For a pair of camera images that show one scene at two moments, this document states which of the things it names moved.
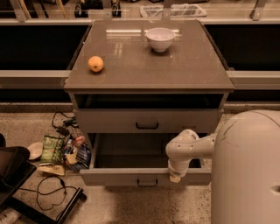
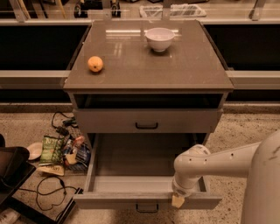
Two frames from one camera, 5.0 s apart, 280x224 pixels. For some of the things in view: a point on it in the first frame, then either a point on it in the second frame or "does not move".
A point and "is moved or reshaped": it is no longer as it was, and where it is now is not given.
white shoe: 9,216 does not move
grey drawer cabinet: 148,80 does not move
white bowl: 160,38 does not move
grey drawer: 136,160 is moved or reshaped
